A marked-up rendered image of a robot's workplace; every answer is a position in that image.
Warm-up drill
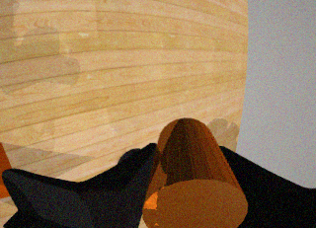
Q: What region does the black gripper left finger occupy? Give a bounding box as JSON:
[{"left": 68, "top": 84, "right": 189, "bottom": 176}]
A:
[{"left": 1, "top": 142, "right": 157, "bottom": 228}]

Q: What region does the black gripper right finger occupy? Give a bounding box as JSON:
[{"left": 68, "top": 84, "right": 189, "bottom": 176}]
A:
[{"left": 220, "top": 146, "right": 316, "bottom": 228}]

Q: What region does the orange knob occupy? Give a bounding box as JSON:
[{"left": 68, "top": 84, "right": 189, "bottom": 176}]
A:
[{"left": 142, "top": 118, "right": 249, "bottom": 228}]

